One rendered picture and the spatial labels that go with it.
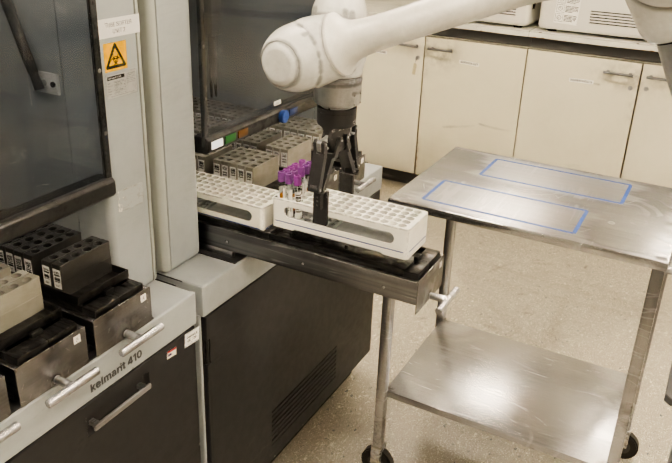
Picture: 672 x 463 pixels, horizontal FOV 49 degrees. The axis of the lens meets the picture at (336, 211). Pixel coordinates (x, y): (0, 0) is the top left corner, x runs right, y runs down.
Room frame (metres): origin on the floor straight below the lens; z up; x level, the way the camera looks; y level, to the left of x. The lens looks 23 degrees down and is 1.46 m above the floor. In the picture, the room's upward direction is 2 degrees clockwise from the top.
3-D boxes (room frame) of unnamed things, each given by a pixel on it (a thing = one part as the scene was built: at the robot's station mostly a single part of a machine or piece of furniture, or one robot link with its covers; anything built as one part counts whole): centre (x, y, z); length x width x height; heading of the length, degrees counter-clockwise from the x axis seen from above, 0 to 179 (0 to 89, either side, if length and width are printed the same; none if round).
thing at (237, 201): (1.48, 0.26, 0.83); 0.30 x 0.10 x 0.06; 62
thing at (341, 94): (1.35, 0.01, 1.12); 0.09 x 0.09 x 0.06
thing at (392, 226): (1.33, -0.03, 0.86); 0.30 x 0.10 x 0.06; 63
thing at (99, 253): (1.11, 0.43, 0.85); 0.12 x 0.02 x 0.06; 153
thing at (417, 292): (1.39, 0.10, 0.78); 0.73 x 0.14 x 0.09; 62
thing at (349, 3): (1.33, 0.01, 1.23); 0.13 x 0.11 x 0.16; 157
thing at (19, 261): (1.15, 0.51, 0.85); 0.12 x 0.02 x 0.06; 153
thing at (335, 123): (1.35, 0.01, 1.04); 0.08 x 0.07 x 0.09; 153
